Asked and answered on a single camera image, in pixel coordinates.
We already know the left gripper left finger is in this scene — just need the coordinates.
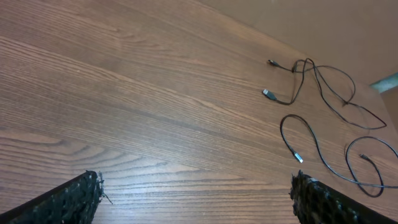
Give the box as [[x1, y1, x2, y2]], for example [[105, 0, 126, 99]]
[[1, 170, 108, 224]]

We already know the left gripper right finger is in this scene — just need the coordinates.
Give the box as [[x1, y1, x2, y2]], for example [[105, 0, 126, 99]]
[[289, 171, 395, 224]]

